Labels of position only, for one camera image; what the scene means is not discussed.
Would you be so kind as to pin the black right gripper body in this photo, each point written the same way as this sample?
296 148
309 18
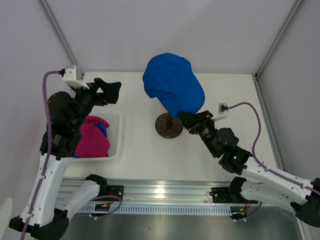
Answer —
206 132

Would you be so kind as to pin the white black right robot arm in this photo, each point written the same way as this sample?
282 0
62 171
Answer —
254 180

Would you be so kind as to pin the aluminium corner profile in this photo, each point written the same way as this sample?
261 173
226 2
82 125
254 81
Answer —
56 28
281 34

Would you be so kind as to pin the blue cap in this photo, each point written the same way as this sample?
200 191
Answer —
170 79
102 128

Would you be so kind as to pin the dark brown round stand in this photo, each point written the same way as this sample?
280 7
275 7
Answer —
168 127

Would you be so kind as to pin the pink cap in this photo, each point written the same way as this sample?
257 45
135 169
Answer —
93 143

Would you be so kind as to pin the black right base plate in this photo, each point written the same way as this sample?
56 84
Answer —
222 195

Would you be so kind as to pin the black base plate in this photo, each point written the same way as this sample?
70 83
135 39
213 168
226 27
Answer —
112 192
222 195

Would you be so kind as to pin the right aluminium corner profile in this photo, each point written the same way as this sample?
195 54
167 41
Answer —
281 34

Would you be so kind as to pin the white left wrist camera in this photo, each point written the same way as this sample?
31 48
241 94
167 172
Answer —
74 77

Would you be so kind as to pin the white plastic basket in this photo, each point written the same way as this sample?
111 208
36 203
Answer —
114 135

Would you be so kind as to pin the aluminium mounting rail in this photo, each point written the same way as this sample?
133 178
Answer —
196 193

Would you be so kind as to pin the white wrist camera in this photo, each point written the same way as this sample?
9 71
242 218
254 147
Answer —
74 77
222 113

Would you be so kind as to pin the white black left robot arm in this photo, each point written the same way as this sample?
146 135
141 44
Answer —
43 217

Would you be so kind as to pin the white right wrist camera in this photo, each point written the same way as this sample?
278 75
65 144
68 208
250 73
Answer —
222 113

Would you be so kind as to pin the white slotted cable duct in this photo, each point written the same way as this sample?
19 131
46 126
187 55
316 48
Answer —
140 209

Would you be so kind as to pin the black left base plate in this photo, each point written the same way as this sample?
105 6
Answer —
112 192

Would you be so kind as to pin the left aluminium corner profile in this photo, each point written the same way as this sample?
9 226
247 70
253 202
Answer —
56 28

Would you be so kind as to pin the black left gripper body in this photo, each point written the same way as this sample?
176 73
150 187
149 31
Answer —
86 99

